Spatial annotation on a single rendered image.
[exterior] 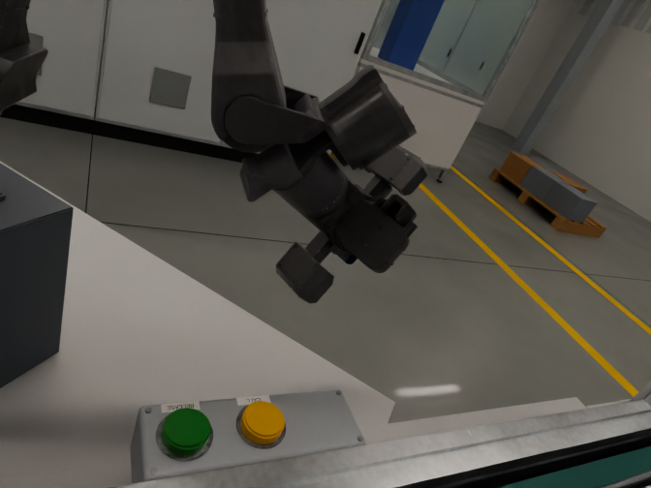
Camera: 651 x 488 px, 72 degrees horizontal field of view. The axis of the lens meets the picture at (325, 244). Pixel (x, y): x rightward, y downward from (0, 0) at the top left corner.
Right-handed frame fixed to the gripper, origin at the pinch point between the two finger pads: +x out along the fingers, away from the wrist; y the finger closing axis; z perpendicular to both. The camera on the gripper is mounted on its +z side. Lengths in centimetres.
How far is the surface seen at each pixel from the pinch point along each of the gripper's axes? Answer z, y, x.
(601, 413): 25.7, 3.6, 35.0
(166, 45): -256, 19, 78
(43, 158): -235, -73, 59
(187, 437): 8.1, -23.0, -12.6
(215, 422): 6.9, -22.1, -9.2
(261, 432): 10.1, -19.9, -7.3
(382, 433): 10.3, -17.8, 17.5
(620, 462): 30.8, 0.0, 32.4
